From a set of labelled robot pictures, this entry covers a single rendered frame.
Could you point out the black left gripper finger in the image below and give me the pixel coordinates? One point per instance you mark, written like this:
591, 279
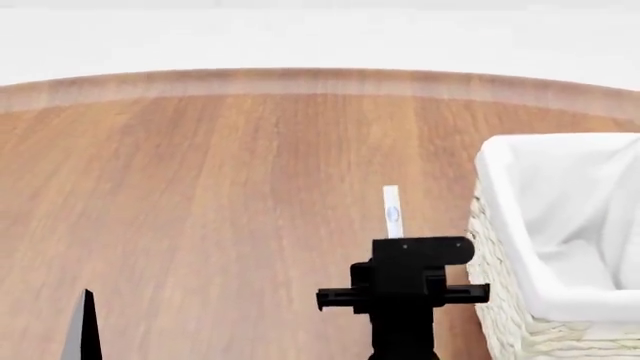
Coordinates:
89, 333

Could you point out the white cream cheese box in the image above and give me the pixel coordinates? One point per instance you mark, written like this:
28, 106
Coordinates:
393, 213

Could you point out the cream woven basket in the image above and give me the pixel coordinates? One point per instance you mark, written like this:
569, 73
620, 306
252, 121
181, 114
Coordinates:
500, 300

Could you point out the wicker basket with white liner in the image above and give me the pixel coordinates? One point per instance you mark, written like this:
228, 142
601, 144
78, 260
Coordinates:
555, 210

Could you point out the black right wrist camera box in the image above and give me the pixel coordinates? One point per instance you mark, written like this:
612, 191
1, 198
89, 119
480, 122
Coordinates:
415, 249

